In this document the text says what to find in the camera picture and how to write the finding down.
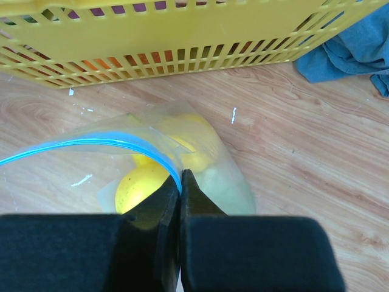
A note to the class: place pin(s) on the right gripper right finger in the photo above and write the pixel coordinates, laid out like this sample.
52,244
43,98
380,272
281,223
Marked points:
221,252

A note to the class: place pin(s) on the yellow plastic basket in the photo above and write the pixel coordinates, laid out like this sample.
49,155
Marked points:
67,44

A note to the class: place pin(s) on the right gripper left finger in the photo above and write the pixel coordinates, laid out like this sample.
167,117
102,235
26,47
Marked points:
136,251

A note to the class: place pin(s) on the large yellow lemon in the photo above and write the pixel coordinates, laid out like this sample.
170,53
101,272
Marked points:
139,184

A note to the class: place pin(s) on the clear zip top bag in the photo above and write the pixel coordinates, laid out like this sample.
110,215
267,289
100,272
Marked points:
79,171

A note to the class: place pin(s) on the yellow bell pepper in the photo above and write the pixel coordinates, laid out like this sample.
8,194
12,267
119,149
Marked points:
187,139

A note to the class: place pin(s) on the blue crumpled cloth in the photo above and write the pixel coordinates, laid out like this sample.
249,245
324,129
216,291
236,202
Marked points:
362,49

